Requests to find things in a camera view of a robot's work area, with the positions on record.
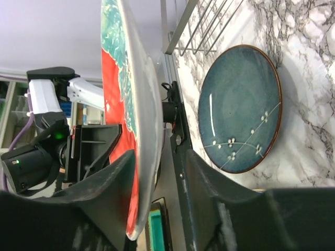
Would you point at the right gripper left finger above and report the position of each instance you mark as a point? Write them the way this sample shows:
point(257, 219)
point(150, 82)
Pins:
point(90, 215)

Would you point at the wire dish rack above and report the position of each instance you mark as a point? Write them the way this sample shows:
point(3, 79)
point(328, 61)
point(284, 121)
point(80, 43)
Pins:
point(199, 27)

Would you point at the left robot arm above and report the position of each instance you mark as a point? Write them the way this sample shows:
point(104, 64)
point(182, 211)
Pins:
point(78, 151)

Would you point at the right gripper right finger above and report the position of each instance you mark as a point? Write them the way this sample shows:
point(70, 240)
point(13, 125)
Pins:
point(228, 216)

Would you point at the dark rectangular tray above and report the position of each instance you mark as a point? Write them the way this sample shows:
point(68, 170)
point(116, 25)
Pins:
point(157, 229)

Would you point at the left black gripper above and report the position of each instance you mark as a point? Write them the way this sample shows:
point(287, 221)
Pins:
point(35, 166)

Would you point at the black mounting base bar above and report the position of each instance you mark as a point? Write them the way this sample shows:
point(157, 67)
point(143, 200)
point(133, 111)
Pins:
point(173, 183)

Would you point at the grey white plate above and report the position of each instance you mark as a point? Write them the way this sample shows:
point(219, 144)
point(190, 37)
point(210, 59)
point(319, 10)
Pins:
point(132, 99)

